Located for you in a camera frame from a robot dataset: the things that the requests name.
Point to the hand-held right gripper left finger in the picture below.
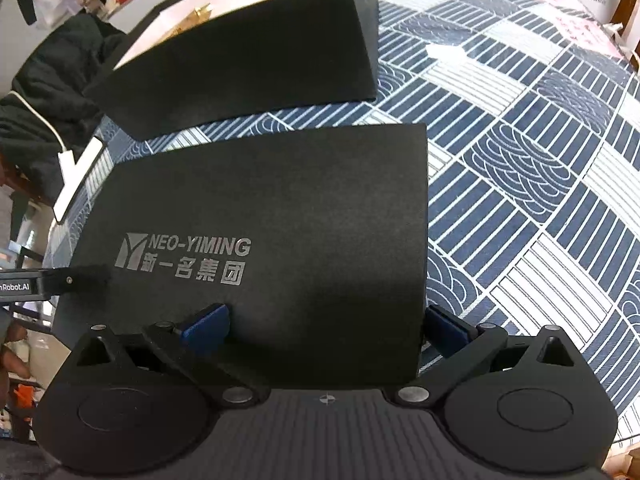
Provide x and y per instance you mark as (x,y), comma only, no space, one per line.
(205,327)

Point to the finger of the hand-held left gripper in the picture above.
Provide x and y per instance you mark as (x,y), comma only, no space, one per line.
(82,279)

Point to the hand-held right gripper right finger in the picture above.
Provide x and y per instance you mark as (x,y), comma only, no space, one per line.
(447,330)

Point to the black gift box lid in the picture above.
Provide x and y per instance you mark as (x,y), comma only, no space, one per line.
(275,210)

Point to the yellow pastry packet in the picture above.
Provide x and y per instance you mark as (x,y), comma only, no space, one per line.
(200,10)

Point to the blue patterned desktop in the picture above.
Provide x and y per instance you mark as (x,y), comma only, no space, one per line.
(525,160)

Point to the person's left hand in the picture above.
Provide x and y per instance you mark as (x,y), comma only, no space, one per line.
(12,355)

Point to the black smartphone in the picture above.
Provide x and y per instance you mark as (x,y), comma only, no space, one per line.
(80,180)

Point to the white power charger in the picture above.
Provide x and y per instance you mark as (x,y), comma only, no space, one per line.
(66,160)

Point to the black fleece garment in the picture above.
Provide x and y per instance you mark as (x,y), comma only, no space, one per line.
(55,70)

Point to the large pink paper note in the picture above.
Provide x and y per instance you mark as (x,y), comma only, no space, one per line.
(587,35)

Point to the wooden chair frame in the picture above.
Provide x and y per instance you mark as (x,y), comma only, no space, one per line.
(630,15)

